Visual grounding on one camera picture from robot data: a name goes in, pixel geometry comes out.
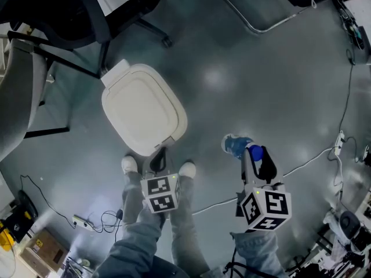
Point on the white power strip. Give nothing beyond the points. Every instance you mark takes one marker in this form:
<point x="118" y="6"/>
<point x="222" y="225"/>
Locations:
<point x="82" y="221"/>
<point x="339" y="143"/>

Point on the chrome tube chair frame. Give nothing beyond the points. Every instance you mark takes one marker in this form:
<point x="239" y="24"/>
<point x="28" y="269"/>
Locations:
<point x="255" y="29"/>

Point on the black power adapter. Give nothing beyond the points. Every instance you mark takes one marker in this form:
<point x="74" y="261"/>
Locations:
<point x="119" y="213"/>

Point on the person's left leg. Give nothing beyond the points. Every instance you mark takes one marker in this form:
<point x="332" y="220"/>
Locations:
<point x="131" y="195"/>

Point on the person's leg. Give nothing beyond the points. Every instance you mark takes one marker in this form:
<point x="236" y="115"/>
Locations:
<point x="131" y="195"/>
<point x="185" y="227"/>

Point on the black office chair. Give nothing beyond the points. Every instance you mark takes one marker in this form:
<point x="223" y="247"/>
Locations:
<point x="72" y="13"/>

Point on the grey upholstered chair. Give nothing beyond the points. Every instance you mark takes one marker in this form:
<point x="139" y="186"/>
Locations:
<point x="17" y="97"/>

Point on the white desk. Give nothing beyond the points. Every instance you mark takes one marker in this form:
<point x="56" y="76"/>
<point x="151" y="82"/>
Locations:
<point x="360" y="13"/>

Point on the person's left forearm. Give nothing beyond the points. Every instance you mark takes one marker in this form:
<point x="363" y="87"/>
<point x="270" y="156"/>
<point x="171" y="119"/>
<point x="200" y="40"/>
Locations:
<point x="133" y="248"/>

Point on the brown cardboard box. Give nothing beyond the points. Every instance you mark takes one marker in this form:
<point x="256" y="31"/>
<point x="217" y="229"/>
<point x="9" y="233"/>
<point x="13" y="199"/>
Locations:
<point x="46" y="249"/>

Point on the person's right forearm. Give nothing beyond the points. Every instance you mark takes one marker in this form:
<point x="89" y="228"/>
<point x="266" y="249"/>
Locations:
<point x="258" y="253"/>

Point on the black and yellow tool case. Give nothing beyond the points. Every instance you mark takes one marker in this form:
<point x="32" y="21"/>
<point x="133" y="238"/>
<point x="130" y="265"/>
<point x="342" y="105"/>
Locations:
<point x="17" y="216"/>

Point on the black round device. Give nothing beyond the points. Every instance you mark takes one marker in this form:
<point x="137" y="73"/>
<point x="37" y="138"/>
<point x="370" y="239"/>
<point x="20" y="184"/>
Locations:
<point x="349" y="224"/>

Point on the white lidded trash bin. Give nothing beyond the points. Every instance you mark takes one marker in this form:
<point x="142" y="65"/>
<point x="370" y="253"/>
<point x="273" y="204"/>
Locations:
<point x="142" y="109"/>

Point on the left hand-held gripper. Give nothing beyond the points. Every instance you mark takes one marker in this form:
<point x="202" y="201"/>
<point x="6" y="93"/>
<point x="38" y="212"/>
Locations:
<point x="160" y="194"/>

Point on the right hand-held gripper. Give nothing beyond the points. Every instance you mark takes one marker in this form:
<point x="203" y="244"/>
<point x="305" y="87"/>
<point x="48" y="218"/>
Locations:
<point x="269" y="207"/>

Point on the person's right white shoe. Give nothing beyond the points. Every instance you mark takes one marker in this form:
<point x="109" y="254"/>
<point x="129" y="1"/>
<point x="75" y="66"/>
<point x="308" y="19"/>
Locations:
<point x="187" y="169"/>

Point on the person's left white shoe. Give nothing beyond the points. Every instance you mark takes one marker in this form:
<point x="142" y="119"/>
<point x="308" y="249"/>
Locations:
<point x="129" y="164"/>

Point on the black metal frame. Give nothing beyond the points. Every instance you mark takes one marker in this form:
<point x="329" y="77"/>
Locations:
<point x="58" y="58"/>

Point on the person's right leg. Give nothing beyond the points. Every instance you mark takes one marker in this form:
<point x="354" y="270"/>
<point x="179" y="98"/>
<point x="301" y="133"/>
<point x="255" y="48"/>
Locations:
<point x="185" y="227"/>

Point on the person's white shoe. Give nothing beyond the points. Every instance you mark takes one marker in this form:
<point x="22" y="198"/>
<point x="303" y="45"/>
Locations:
<point x="187" y="169"/>
<point x="129" y="164"/>

